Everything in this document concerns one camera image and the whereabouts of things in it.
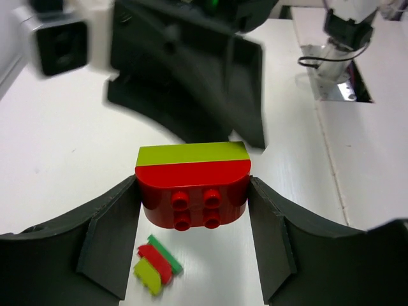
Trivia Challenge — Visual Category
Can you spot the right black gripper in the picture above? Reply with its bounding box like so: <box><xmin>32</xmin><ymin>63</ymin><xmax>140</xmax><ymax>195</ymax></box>
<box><xmin>106</xmin><ymin>1</ymin><xmax>275</xmax><ymax>149</ymax></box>

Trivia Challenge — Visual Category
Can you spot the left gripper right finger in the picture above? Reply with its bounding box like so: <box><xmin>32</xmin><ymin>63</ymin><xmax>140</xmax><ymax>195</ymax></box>
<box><xmin>248</xmin><ymin>177</ymin><xmax>407</xmax><ymax>305</ymax></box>

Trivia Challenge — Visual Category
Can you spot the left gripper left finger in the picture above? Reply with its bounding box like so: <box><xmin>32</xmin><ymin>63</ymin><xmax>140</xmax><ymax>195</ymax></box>
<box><xmin>1</xmin><ymin>176</ymin><xmax>138</xmax><ymax>305</ymax></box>

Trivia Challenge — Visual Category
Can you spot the red green lego pile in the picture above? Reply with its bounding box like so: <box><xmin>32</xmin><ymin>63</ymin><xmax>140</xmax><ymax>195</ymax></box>
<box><xmin>133</xmin><ymin>235</ymin><xmax>184</xmax><ymax>296</ymax></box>

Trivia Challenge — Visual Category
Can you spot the lime green lego brick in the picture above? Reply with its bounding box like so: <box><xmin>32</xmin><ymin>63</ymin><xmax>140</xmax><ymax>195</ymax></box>
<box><xmin>136</xmin><ymin>142</ymin><xmax>249</xmax><ymax>166</ymax></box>

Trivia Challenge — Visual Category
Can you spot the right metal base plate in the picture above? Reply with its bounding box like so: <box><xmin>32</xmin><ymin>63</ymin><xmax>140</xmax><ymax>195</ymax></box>
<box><xmin>314</xmin><ymin>60</ymin><xmax>374</xmax><ymax>103</ymax></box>

